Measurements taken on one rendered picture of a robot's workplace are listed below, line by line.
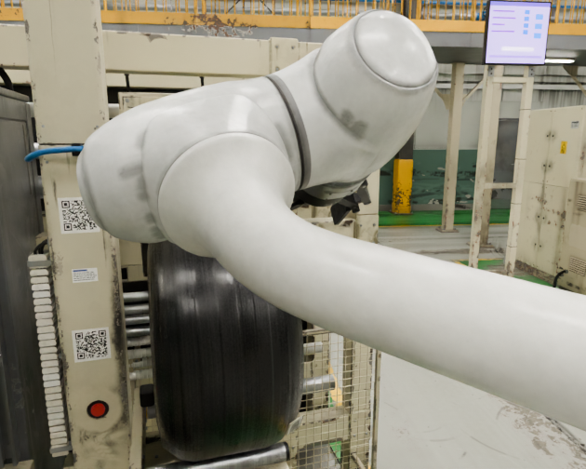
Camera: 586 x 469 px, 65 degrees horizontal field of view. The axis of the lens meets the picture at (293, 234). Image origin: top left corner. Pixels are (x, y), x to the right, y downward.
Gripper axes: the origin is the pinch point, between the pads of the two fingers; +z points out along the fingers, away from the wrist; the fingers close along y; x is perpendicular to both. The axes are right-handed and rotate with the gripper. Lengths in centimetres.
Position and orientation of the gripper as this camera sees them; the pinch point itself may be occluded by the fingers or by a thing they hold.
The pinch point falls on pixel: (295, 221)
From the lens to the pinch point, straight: 72.6
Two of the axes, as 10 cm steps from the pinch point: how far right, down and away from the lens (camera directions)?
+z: -1.7, 2.8, 9.4
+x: -2.2, -9.4, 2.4
